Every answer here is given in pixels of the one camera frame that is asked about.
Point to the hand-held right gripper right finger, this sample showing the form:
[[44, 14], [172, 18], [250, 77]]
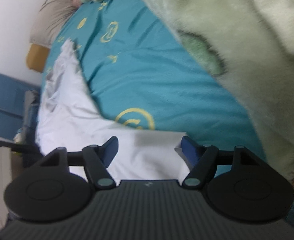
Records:
[[188, 152]]

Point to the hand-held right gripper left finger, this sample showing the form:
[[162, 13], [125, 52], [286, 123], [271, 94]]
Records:
[[110, 152]]

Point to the white printed t-shirt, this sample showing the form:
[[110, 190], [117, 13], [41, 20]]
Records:
[[69, 120]]

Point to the teal patterned bed sheet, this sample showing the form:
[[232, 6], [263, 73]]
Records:
[[142, 75]]

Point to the grey cloth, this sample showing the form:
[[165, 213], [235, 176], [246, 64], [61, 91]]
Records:
[[31, 102]]

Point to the short blue covered chair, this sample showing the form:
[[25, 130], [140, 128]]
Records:
[[1, 123]]

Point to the tall blue covered chair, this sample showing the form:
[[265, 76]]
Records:
[[9, 90]]

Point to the green cartoon fleece blanket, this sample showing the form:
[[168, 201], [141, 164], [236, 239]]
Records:
[[249, 42]]

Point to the beige pillow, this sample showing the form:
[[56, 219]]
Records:
[[54, 17]]

